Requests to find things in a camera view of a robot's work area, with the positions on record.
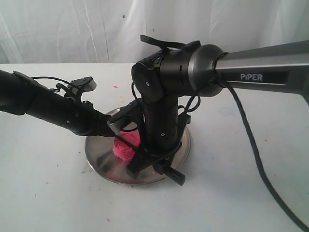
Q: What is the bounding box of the black knife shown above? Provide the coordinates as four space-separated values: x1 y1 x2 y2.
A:
107 134 190 185

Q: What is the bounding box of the pink play dough lump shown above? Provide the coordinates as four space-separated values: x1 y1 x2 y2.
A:
112 131 140 161

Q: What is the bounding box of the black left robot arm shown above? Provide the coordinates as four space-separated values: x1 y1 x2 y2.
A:
0 71 114 137

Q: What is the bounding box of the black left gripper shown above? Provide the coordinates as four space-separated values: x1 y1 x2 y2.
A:
26 88 115 137

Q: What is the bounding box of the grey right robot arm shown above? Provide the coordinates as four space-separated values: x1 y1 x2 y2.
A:
110 41 309 185

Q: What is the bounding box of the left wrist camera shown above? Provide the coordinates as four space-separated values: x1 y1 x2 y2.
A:
71 76 97 94

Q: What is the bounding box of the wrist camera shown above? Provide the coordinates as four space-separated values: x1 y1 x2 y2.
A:
71 76 97 94
107 100 143 133

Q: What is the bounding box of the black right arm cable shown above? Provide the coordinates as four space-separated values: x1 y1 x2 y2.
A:
130 35 309 232

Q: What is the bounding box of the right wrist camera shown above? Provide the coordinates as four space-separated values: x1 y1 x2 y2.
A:
107 100 143 133

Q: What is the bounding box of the round steel plate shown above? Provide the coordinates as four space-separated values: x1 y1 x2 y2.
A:
85 105 191 186

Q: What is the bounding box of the white backdrop curtain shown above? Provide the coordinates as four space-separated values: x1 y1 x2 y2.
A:
0 0 309 63

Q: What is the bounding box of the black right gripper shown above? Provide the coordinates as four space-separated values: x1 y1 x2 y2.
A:
126 96 190 186

